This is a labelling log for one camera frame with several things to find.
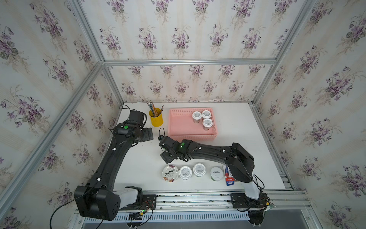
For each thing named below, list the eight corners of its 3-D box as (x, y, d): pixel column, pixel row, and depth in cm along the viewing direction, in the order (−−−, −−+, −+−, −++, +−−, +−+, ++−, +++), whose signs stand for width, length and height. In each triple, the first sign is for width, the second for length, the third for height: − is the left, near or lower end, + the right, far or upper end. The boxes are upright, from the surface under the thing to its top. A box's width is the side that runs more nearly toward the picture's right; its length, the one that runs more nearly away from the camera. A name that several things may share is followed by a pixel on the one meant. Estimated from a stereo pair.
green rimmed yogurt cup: (209, 182, 81) (211, 178, 76) (208, 170, 85) (210, 167, 80) (221, 182, 81) (224, 178, 76) (219, 170, 85) (222, 167, 80)
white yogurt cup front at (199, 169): (193, 178, 82) (194, 174, 77) (192, 167, 86) (193, 163, 81) (205, 178, 82) (206, 174, 77) (204, 167, 87) (205, 163, 81)
